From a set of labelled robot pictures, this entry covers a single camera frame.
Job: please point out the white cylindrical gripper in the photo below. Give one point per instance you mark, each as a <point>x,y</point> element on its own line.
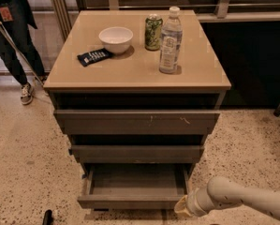
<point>192,203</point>

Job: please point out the grey bottom drawer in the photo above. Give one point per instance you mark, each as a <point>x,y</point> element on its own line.
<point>135,186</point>

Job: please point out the grey drawer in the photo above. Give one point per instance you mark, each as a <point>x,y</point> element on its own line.
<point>90,122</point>
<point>137,153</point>
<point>135,186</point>

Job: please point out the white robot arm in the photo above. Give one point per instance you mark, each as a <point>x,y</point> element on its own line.
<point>222,193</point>

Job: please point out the grey middle drawer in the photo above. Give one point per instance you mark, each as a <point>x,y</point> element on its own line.
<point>137,153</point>

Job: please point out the brown drawer cabinet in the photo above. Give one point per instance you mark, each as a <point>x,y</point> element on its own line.
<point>132,80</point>

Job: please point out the grey top drawer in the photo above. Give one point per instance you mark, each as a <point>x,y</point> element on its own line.
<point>90,122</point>

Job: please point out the black object at floor edge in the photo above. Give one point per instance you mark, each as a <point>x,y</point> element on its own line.
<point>47,220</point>

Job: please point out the clear plastic water bottle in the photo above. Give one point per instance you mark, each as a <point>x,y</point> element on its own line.
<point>171,38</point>

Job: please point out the dark blue snack packet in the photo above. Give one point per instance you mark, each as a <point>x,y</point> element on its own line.
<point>95,56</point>

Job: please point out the white ceramic bowl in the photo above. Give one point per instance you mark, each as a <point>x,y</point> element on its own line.
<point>116,39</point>

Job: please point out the green drink can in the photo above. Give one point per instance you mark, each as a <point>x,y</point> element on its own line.
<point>153,24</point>

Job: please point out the grey sneaker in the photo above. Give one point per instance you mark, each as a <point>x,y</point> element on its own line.
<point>27,94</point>

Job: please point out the person in dark clothes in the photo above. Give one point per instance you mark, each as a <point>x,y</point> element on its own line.
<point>16,16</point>

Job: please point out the long thin stick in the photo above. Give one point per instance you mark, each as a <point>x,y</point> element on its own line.
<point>4,33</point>

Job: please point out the metal window frame rail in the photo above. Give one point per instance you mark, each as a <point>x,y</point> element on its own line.
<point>177,0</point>

